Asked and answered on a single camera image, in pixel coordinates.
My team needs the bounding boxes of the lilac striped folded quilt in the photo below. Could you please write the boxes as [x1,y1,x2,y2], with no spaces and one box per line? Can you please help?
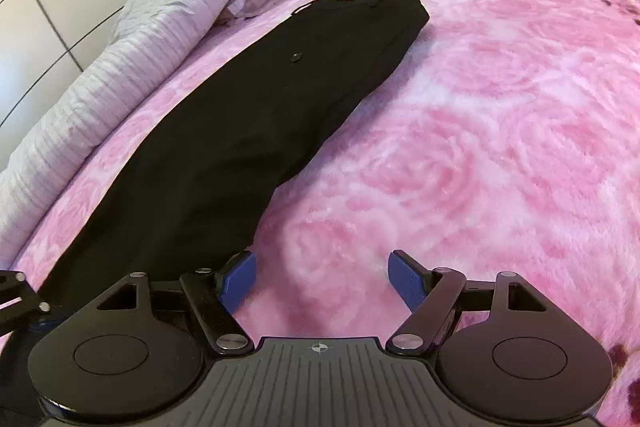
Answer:
[1,0,245,267]

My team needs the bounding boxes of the pink rose blanket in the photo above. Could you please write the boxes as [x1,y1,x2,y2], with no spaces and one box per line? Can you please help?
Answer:
[15,0,639,426]

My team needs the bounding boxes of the black trousers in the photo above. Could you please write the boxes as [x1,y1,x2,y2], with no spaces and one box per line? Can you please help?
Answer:
[40,0,428,323]

